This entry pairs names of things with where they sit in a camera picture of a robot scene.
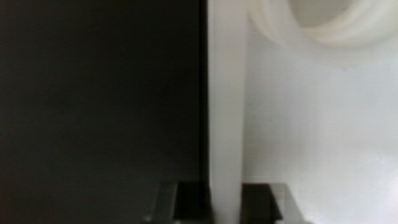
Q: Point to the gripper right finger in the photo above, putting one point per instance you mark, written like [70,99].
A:
[263,204]

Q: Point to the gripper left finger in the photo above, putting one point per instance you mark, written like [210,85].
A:
[182,204]

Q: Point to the white square table top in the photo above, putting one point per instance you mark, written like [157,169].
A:
[304,108]

